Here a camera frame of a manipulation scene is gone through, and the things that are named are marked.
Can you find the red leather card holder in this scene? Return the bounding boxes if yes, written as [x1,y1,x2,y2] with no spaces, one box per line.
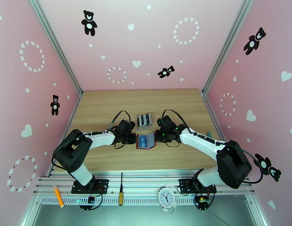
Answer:
[136,132,157,150]

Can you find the clear acrylic card stand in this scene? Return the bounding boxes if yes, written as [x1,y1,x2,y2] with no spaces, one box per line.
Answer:
[134,112,153,131]

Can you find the white alarm clock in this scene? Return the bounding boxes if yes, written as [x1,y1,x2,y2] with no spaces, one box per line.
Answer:
[158,188,177,214]

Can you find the black yellow electronics module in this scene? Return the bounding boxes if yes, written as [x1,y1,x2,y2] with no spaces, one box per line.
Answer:
[195,195,211,209]

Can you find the orange marker pen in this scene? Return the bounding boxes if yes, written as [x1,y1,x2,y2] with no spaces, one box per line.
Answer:
[53,185,65,208]

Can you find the left black camera cable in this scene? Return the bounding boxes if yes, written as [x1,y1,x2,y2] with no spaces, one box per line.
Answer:
[107,110,132,133]

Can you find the black camera cable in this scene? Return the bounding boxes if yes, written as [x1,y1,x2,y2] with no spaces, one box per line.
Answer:
[162,109,193,134]
[107,110,132,133]

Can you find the right black camera cable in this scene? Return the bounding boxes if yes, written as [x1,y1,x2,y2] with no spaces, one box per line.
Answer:
[162,109,193,134]

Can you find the aluminium front rail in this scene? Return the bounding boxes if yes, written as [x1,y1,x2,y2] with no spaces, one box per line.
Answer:
[32,170,256,196]

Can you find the right aluminium side rail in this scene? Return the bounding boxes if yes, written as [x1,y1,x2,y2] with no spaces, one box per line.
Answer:
[201,90,242,177]

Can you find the aluminium side rail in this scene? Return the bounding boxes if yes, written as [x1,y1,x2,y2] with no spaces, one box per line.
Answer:
[201,90,242,177]
[46,92,83,177]

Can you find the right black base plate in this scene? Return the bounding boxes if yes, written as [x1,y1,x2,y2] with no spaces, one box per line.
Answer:
[179,178,217,194]

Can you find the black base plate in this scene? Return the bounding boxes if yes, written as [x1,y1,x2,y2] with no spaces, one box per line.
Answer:
[179,178,217,194]
[71,179,109,194]

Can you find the left aluminium side rail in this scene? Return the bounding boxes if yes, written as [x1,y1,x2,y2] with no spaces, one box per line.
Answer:
[46,92,83,177]

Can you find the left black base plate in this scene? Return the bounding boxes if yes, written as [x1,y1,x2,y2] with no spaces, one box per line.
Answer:
[71,179,109,194]

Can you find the yellow handled screwdriver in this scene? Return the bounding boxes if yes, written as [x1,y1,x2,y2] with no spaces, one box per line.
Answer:
[118,172,125,206]

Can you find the slotted grey cable duct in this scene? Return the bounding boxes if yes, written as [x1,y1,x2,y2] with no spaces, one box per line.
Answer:
[38,195,250,206]

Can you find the right aluminium frame post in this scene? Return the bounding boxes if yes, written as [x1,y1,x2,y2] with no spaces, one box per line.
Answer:
[202,0,257,95]

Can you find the aluminium frame post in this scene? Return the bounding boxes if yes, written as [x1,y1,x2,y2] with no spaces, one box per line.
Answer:
[27,0,83,95]
[202,0,257,95]

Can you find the left aluminium frame post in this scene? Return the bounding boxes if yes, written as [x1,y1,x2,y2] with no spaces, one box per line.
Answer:
[27,0,83,95]

